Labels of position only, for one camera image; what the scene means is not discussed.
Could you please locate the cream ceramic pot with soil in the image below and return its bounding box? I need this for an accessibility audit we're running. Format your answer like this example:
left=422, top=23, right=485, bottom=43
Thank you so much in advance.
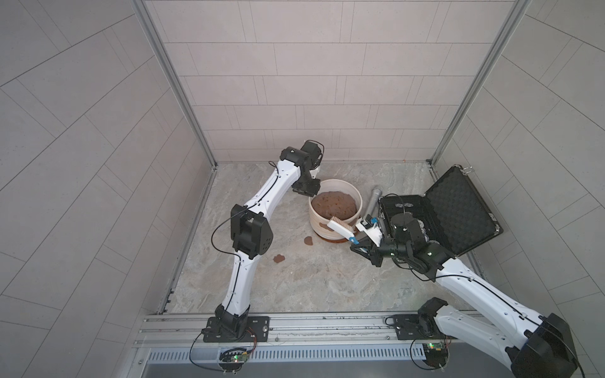
left=308, top=179, right=363, bottom=243

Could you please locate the blue white scrub brush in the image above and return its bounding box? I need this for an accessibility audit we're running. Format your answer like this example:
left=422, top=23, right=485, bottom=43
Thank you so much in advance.
left=327, top=217, right=359, bottom=245

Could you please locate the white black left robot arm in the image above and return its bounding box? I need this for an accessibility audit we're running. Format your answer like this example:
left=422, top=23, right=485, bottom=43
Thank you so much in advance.
left=215, top=140, right=325, bottom=338

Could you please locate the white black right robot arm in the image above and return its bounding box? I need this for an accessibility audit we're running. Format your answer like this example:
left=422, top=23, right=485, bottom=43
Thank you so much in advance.
left=343, top=213, right=583, bottom=377

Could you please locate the terracotta saucer under pot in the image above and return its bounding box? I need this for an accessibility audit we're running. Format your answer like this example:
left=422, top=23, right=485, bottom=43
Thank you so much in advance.
left=317, top=231, right=353, bottom=244

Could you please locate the open black foam-lined case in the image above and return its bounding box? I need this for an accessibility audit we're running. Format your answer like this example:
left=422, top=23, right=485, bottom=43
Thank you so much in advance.
left=379, top=165, right=504, bottom=256

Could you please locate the grey metal cylinder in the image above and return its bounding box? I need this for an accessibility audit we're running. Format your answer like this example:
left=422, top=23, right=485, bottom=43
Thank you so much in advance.
left=365, top=186, right=383, bottom=216

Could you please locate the right green circuit board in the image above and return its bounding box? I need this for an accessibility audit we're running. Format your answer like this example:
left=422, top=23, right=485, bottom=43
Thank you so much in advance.
left=422, top=342, right=450, bottom=370

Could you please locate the green circuit board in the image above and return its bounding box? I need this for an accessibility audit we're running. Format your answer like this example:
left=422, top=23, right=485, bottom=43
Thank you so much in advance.
left=218, top=347, right=251, bottom=371
left=422, top=342, right=450, bottom=370

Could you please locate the left green circuit board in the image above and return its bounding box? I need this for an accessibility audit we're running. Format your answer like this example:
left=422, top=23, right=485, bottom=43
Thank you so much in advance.
left=218, top=347, right=251, bottom=371

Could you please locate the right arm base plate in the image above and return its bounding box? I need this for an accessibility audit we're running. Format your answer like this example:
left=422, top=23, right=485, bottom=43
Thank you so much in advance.
left=384, top=313, right=445, bottom=341

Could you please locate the aluminium rail frame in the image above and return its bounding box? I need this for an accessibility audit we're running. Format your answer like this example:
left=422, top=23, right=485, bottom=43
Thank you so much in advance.
left=131, top=309, right=526, bottom=351

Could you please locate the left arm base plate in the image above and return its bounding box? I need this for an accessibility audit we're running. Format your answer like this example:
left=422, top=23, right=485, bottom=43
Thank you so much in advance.
left=203, top=316, right=271, bottom=343

